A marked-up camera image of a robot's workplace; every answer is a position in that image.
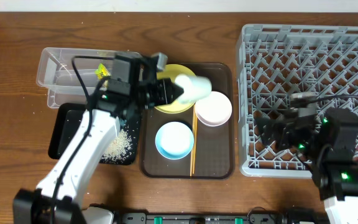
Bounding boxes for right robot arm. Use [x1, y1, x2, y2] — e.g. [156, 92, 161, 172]
[255, 105, 358, 223]

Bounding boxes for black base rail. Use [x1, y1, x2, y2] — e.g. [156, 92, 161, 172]
[112, 210, 329, 224]

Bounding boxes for pale green cup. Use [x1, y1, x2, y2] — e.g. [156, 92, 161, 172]
[175, 74, 212, 104]

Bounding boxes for grey plastic dishwasher rack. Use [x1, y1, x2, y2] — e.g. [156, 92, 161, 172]
[236, 24, 358, 179]

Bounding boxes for light blue bowl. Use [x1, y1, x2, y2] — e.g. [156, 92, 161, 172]
[155, 121, 193, 160]

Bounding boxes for lower clear plastic bin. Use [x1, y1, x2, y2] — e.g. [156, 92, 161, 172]
[47, 69, 99, 108]

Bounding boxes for yellow plate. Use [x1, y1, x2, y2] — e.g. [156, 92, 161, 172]
[155, 64, 196, 114]

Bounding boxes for dark brown serving tray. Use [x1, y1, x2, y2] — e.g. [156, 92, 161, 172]
[139, 62, 235, 180]

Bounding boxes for upper clear plastic bin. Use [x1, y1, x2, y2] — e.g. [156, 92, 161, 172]
[35, 47, 142, 97]

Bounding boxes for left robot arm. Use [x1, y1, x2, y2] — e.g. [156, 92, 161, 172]
[12, 52, 183, 223]

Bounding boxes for leftover cooked rice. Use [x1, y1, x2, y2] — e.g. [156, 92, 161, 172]
[102, 130, 132, 163]

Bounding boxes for black waste tray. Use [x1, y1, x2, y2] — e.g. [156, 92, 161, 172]
[48, 103, 142, 166]

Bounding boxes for green snack wrapper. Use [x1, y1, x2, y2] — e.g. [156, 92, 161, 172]
[94, 63, 111, 80]

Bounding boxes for clear plastic bin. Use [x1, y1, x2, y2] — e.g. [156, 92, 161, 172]
[35, 47, 142, 97]
[47, 69, 99, 108]

